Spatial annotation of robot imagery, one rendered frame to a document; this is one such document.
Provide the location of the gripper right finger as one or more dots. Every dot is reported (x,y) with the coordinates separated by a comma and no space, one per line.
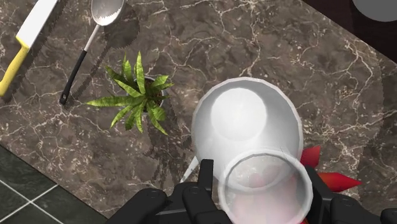
(341,209)

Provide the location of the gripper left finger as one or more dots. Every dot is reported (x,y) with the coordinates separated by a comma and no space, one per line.
(198,201)

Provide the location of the red spiky object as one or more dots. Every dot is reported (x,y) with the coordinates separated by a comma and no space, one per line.
(336,181)

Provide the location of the white flat utensil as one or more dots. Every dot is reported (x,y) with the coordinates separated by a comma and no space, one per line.
(189,170)

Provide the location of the clear glass cup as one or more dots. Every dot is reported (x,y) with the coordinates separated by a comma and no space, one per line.
(266,198)

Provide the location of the white bowl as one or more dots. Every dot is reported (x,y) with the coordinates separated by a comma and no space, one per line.
(242,118)

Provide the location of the green potted plant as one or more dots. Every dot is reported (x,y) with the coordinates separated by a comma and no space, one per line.
(139,96)

